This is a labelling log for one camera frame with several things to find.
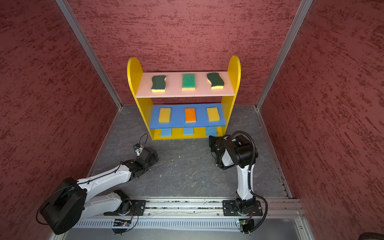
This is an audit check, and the pink upper shelf board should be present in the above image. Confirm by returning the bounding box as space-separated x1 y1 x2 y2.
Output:
136 72 239 98

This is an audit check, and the blue lower shelf board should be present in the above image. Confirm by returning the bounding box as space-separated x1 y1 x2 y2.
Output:
150 103 226 129

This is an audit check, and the white slotted cable duct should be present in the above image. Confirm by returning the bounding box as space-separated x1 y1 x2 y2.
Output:
74 218 241 231

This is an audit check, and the aluminium mounting rail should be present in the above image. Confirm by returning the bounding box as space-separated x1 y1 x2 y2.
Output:
77 197 305 218

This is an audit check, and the orange sponge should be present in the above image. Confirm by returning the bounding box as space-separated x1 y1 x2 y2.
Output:
185 108 197 123

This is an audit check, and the right aluminium corner profile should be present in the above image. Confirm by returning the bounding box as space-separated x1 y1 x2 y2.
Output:
256 0 313 112

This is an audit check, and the right small circuit board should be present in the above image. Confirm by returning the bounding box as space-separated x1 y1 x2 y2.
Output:
237 219 255 229

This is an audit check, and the aluminium corner profile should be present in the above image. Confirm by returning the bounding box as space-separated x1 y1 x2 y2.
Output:
56 0 123 111
256 0 313 112

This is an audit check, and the small circuit board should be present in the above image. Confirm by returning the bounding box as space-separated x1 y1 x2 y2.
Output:
113 219 132 228
237 219 255 229

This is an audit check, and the left small circuit board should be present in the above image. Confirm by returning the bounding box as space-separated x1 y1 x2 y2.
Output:
113 219 132 228

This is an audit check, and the yellow sponge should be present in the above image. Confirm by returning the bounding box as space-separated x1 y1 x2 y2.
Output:
207 107 221 122
158 108 172 123

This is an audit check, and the dark green wavy sponge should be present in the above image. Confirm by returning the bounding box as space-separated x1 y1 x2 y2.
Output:
207 73 225 90
151 75 167 93

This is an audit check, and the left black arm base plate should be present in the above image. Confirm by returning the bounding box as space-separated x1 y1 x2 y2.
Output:
103 200 146 217

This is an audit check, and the black corrugated cable conduit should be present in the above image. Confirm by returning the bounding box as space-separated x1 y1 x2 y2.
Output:
215 130 269 232

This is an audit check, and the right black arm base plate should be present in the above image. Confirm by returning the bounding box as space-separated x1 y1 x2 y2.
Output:
222 200 263 217

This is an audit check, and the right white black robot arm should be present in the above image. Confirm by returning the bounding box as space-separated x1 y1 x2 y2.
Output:
209 131 258 215

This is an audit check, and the bright green rectangular sponge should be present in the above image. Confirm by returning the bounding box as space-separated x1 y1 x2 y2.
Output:
182 74 196 91

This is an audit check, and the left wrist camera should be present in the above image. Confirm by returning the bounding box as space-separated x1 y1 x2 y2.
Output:
134 144 143 157

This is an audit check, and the light blue sponge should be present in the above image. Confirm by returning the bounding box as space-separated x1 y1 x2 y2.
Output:
183 128 194 136
206 127 218 138
161 129 172 138

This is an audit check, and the left aluminium corner profile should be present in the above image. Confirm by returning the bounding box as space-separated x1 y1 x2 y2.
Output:
56 0 123 111

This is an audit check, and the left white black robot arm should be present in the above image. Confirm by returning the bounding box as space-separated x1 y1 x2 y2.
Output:
36 145 159 235

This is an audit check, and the thin black left cable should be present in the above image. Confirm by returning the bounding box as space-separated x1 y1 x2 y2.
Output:
35 133 149 226

